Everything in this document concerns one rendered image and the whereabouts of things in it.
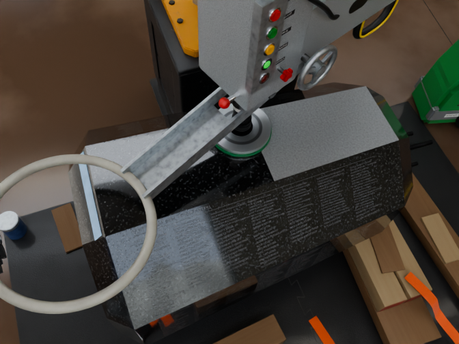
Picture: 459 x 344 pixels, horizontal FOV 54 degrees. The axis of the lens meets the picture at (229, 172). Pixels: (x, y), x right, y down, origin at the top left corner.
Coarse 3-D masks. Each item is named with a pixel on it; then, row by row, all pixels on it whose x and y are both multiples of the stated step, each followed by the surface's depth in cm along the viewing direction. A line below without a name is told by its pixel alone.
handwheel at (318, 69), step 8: (320, 48) 121; (328, 48) 122; (336, 48) 125; (304, 56) 128; (312, 56) 121; (320, 56) 121; (328, 56) 126; (336, 56) 129; (312, 64) 121; (320, 64) 125; (328, 64) 131; (304, 72) 122; (312, 72) 127; (320, 72) 127; (312, 80) 131; (320, 80) 133; (304, 88) 129
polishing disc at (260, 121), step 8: (232, 104) 164; (224, 112) 162; (232, 112) 162; (256, 112) 162; (256, 120) 161; (264, 120) 161; (256, 128) 159; (264, 128) 159; (232, 136) 157; (248, 136) 157; (256, 136) 157; (264, 136) 158; (224, 144) 155; (232, 144) 155; (240, 144) 155; (248, 144) 156; (256, 144) 156; (264, 144) 157; (232, 152) 155; (240, 152) 154; (248, 152) 154
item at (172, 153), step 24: (216, 96) 143; (192, 120) 143; (216, 120) 143; (240, 120) 141; (168, 144) 142; (192, 144) 141; (216, 144) 141; (144, 168) 141; (168, 168) 140; (144, 192) 133
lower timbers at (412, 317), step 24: (408, 216) 235; (456, 240) 228; (456, 264) 221; (360, 288) 218; (456, 288) 218; (384, 312) 207; (408, 312) 208; (384, 336) 205; (408, 336) 202; (432, 336) 203
